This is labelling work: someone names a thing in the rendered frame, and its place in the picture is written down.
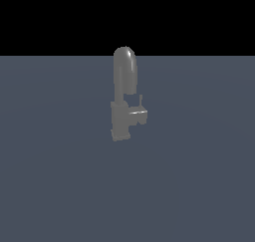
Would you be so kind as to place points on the grey faucet with curved spout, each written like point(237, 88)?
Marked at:
point(120, 117)

